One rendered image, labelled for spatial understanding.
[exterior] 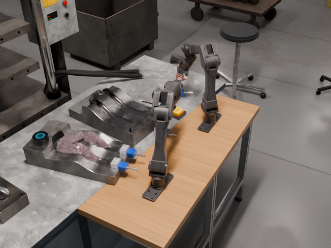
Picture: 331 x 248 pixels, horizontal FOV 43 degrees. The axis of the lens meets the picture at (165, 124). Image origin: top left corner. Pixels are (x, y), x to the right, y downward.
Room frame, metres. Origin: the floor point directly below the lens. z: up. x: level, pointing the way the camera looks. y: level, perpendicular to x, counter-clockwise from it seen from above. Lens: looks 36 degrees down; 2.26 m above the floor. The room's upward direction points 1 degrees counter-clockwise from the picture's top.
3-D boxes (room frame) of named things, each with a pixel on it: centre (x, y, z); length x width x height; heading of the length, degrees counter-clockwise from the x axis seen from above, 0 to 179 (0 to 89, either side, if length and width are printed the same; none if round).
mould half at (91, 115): (2.02, 0.30, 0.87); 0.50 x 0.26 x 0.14; 53
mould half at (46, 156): (1.68, 0.44, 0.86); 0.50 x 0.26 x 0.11; 70
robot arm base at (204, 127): (1.99, -0.26, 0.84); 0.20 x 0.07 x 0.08; 150
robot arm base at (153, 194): (1.47, 0.04, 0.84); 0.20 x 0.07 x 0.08; 150
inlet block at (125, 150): (1.65, 0.17, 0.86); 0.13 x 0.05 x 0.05; 70
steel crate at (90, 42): (4.50, 0.61, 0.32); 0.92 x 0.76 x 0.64; 148
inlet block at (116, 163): (1.55, 0.20, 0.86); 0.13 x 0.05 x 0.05; 70
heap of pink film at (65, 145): (1.69, 0.44, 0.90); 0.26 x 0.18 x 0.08; 70
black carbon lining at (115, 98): (2.00, 0.29, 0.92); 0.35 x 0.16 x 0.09; 53
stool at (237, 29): (3.58, -0.72, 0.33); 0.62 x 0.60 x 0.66; 154
